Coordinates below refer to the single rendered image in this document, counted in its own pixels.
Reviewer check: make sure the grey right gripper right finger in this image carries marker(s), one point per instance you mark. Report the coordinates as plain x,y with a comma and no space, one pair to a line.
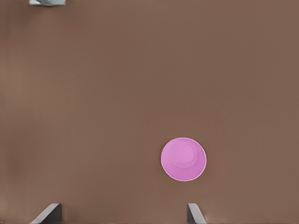
195,214

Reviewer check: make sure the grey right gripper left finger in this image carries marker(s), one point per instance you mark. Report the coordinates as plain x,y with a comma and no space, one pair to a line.
50,214

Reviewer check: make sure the pink bowl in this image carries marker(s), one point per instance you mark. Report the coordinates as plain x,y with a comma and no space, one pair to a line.
183,159

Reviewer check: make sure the silver frame post foot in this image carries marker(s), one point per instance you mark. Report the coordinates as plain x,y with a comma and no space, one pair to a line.
47,2

